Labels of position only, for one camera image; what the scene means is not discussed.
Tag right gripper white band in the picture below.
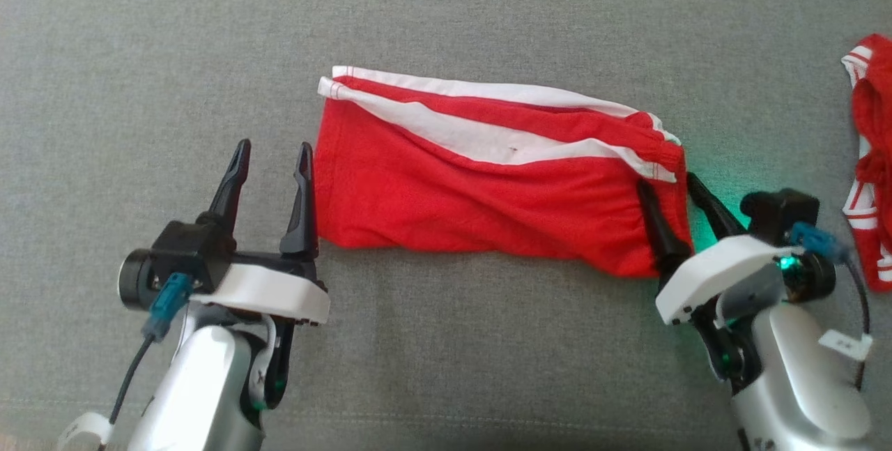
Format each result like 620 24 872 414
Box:
636 171 790 390

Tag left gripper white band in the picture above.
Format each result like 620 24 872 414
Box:
197 138 332 411

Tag red shorts white stripes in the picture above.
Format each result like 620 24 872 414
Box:
314 65 695 280

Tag red basketball jersey number 23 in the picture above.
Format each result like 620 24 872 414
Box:
840 33 892 293

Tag grey sofa seat cushion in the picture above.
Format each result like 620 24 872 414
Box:
0 0 892 451

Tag right camera cable blue plug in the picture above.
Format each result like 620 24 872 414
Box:
790 221 873 393

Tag camera cable blue plug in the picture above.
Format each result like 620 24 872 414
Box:
790 221 873 393
107 272 194 425

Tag left camera cable blue plug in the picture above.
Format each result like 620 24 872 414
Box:
107 272 194 425

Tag white right cable tag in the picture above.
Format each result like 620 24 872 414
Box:
817 328 875 362

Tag white cable tag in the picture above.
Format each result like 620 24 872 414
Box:
817 328 875 362
55 411 115 451

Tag white left cable tag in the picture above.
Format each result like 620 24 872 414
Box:
55 411 115 451

